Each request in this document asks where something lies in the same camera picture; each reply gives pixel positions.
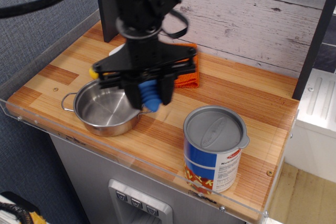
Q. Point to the grey toy fridge cabinet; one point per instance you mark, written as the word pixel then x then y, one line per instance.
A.
pixel 90 171

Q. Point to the blue handled metal fork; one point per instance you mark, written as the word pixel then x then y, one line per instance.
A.
pixel 150 95

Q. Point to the dark grey right post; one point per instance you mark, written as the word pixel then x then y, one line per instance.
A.
pixel 316 42

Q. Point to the dark grey post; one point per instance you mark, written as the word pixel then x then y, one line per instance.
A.
pixel 316 42
pixel 108 14

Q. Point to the black and yellow bag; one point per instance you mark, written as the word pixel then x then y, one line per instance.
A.
pixel 15 209

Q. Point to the folded orange cloth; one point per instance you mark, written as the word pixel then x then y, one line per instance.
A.
pixel 190 80

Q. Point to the yellow handled white toy knife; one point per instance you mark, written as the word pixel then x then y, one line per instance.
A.
pixel 92 73

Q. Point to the blue labelled soup can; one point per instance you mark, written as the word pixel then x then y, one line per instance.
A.
pixel 214 137

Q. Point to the dark grey left post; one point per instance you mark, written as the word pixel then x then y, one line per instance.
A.
pixel 108 14

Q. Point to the silver ice dispenser panel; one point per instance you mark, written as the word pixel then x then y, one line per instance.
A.
pixel 134 206

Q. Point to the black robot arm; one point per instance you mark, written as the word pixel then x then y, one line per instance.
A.
pixel 145 15

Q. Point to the small stainless steel pot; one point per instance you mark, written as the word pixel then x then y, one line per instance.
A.
pixel 104 112

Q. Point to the white ribbed appliance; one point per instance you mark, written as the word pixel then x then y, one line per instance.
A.
pixel 311 145

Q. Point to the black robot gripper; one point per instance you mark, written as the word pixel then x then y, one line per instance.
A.
pixel 144 58

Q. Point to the clear acrylic guard rail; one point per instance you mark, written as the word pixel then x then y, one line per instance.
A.
pixel 263 99

